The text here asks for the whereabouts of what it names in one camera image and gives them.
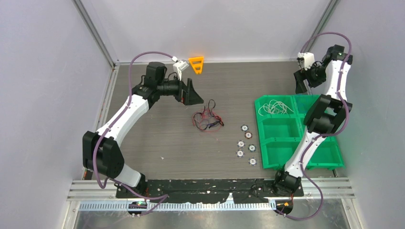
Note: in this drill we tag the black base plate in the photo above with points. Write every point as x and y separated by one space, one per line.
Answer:
206 191

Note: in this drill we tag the brown poker chip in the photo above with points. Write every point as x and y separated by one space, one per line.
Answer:
248 135

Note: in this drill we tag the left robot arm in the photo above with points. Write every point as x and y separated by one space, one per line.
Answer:
101 149

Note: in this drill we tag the aluminium rail frame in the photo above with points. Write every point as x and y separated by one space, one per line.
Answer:
88 197

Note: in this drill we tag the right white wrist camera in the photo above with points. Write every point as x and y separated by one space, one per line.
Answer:
305 60

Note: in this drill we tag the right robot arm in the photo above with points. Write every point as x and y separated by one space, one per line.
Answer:
324 117

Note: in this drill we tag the orange triangular plastic stand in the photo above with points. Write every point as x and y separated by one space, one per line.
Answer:
197 64

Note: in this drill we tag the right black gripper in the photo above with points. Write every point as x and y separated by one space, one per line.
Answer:
303 74

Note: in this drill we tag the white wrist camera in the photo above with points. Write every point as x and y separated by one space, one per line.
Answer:
305 60
179 66

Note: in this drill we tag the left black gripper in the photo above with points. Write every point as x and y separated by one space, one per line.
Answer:
186 94

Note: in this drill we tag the green compartment bin tray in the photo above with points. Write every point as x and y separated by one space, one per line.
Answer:
280 124

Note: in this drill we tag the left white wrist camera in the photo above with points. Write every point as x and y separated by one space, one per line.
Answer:
179 66

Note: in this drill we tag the blue poker chip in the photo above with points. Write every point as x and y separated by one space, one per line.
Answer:
252 148
241 144
252 161
244 128
240 153

